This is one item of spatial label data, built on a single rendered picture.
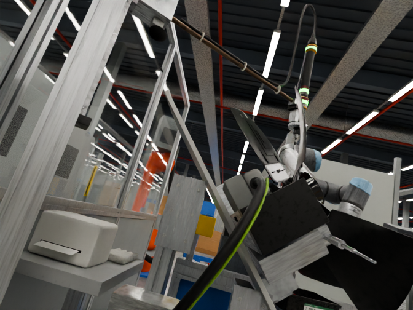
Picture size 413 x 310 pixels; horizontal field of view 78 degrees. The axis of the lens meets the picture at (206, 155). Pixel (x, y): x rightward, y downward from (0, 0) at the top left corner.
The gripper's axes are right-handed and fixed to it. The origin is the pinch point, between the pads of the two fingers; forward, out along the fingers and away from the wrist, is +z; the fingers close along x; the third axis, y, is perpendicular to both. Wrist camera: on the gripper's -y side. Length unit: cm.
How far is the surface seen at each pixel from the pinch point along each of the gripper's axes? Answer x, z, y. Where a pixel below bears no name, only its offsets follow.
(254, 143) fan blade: 16, -22, 44
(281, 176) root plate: 13.9, -17.1, 30.6
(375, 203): -173, -98, -89
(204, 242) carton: -920, 71, 36
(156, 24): 41, -28, 80
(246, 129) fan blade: 16, -25, 48
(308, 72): 7, -62, 40
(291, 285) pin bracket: 20.4, 9.9, 15.9
